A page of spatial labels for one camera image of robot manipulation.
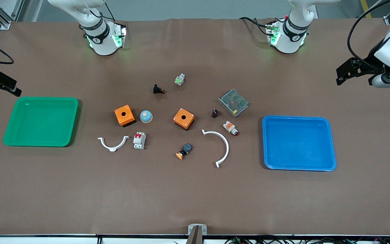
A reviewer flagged white red circuit breaker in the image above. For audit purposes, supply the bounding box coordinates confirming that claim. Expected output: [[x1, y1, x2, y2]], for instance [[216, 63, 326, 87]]
[[133, 132, 147, 150]]

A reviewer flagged green plastic tray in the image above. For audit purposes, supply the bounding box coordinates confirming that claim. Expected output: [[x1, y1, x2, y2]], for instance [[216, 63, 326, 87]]
[[3, 97, 79, 147]]

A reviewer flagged blue plastic tray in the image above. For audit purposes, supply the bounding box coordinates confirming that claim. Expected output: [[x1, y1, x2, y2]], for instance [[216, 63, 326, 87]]
[[262, 115, 337, 171]]

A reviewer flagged metal mesh power supply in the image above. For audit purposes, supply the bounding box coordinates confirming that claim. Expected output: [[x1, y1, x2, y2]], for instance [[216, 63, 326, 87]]
[[218, 88, 249, 118]]

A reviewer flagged orange white red indicator light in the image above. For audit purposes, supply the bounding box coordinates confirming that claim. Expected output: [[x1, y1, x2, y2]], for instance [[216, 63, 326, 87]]
[[223, 121, 240, 137]]

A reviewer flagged orange mushroom push button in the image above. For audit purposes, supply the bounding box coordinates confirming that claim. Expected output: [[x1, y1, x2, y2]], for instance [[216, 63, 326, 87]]
[[176, 143, 193, 160]]

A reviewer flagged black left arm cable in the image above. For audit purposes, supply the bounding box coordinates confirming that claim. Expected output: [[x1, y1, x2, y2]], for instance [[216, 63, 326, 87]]
[[347, 0, 390, 63]]

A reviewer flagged black left base cable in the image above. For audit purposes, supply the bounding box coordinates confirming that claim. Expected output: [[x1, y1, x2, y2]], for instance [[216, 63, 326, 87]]
[[239, 17, 273, 37]]

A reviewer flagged small white curved bracket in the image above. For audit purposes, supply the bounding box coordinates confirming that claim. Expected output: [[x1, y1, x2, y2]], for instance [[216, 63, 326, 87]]
[[97, 136, 130, 152]]

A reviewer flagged orange button enclosure box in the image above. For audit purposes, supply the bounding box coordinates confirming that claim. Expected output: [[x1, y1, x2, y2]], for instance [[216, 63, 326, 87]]
[[173, 108, 195, 130], [114, 105, 136, 127]]

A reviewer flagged large white curved bracket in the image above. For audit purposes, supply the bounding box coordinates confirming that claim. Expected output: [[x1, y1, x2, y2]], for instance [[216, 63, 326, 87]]
[[201, 129, 230, 169]]

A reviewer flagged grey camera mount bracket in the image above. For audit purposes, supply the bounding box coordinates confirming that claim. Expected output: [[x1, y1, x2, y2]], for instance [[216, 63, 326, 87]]
[[188, 224, 208, 244]]

